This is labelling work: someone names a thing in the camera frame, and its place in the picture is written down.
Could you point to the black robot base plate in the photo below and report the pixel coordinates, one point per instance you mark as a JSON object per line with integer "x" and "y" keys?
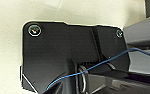
{"x": 51, "y": 46}

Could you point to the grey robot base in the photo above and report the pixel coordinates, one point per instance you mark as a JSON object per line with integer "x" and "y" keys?
{"x": 142, "y": 33}

